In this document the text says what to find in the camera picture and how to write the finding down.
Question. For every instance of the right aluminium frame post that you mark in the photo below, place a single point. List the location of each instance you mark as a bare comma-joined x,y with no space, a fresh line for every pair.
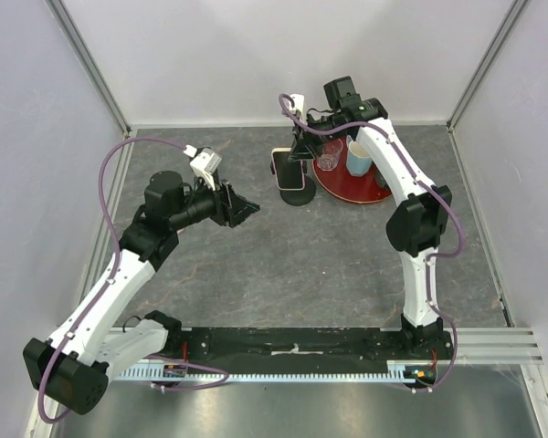
509,21

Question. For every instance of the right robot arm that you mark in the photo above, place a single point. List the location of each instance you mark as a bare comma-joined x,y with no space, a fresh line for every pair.
421,215

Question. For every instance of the clear drinking glass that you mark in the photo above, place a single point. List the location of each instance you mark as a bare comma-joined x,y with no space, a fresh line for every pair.
330,155

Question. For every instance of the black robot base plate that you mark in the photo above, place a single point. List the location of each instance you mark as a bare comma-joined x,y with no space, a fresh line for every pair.
303,349

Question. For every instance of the black round-base phone stand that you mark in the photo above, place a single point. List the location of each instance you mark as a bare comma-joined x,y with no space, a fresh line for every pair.
302,197

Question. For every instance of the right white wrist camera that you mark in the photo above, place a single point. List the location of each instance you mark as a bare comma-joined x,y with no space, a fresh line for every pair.
295,103

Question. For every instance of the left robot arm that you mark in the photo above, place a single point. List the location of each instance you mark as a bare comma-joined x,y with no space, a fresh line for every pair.
76,363

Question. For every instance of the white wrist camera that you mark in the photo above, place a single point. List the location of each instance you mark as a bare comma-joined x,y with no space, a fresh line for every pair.
204,163
295,103

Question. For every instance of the slotted cable duct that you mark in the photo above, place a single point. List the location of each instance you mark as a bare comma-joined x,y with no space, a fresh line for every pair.
163,373

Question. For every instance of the pink-cased smartphone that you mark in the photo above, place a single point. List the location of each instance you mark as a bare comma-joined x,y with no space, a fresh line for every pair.
289,174

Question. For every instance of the left aluminium frame post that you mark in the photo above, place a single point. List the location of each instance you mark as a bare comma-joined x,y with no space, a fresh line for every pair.
71,31

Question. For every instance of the aluminium frame post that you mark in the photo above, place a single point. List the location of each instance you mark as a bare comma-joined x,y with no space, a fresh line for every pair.
71,31
509,21

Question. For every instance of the red round tray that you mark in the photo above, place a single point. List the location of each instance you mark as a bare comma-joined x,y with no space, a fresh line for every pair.
340,184

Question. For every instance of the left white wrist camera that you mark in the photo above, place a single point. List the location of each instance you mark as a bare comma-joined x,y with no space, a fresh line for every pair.
204,163

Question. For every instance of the light blue mug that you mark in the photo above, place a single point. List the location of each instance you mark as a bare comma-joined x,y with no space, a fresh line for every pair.
358,161

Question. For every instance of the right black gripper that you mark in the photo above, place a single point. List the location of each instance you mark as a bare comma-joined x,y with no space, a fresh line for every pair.
305,147

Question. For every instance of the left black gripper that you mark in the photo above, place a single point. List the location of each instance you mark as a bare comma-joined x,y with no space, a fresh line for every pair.
226,213

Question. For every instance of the dark green mug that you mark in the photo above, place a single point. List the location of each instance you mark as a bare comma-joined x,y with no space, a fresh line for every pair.
380,180

